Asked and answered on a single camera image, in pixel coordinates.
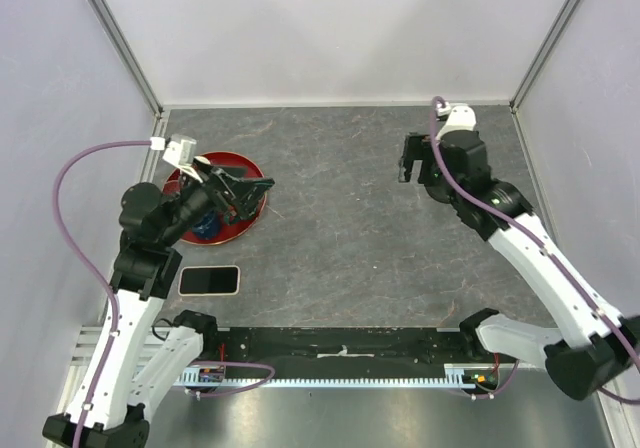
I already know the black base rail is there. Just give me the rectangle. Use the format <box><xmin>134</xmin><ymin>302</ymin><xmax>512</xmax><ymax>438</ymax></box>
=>
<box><xmin>200</xmin><ymin>327</ymin><xmax>495</xmax><ymax>369</ymax></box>

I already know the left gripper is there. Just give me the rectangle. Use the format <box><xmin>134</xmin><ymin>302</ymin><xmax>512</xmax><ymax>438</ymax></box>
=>
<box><xmin>160</xmin><ymin>156</ymin><xmax>274</xmax><ymax>245</ymax></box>

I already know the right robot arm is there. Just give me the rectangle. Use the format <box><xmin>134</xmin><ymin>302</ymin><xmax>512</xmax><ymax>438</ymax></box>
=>
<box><xmin>399</xmin><ymin>130</ymin><xmax>639</xmax><ymax>400</ymax></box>

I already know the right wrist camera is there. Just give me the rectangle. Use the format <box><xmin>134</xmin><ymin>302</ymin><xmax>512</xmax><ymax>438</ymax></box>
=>
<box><xmin>435</xmin><ymin>102</ymin><xmax>477</xmax><ymax>141</ymax></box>

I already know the slotted cable duct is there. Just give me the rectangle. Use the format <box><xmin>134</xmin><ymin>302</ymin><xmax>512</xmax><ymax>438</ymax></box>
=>
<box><xmin>174</xmin><ymin>359</ymin><xmax>512</xmax><ymax>390</ymax></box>

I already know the smartphone with cream case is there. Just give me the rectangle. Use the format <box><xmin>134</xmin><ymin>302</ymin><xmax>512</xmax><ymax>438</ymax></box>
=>
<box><xmin>178</xmin><ymin>265</ymin><xmax>241</xmax><ymax>297</ymax></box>

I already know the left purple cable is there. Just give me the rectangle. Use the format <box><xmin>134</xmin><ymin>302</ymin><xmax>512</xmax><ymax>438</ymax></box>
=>
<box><xmin>52</xmin><ymin>139</ymin><xmax>166</xmax><ymax>448</ymax></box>

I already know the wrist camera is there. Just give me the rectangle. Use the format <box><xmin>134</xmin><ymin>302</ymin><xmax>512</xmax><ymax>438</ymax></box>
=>
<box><xmin>435</xmin><ymin>102</ymin><xmax>477</xmax><ymax>141</ymax></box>
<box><xmin>162</xmin><ymin>135</ymin><xmax>211</xmax><ymax>184</ymax></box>

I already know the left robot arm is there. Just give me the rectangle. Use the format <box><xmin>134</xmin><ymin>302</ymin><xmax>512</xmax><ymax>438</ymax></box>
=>
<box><xmin>42</xmin><ymin>167</ymin><xmax>275</xmax><ymax>447</ymax></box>

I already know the dark blue mug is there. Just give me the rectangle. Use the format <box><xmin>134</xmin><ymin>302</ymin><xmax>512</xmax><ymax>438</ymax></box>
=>
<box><xmin>191</xmin><ymin>211</ymin><xmax>221</xmax><ymax>241</ymax></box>

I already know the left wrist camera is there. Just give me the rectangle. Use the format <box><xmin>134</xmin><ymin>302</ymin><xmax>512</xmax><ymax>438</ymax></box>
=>
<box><xmin>162</xmin><ymin>135</ymin><xmax>211</xmax><ymax>184</ymax></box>

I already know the dark green mug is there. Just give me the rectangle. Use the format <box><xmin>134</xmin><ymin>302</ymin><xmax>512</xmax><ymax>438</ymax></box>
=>
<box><xmin>221</xmin><ymin>207</ymin><xmax>241</xmax><ymax>226</ymax></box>

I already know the round red tray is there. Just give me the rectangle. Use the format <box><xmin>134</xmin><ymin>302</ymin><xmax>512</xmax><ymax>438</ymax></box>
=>
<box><xmin>162</xmin><ymin>151</ymin><xmax>267</xmax><ymax>246</ymax></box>

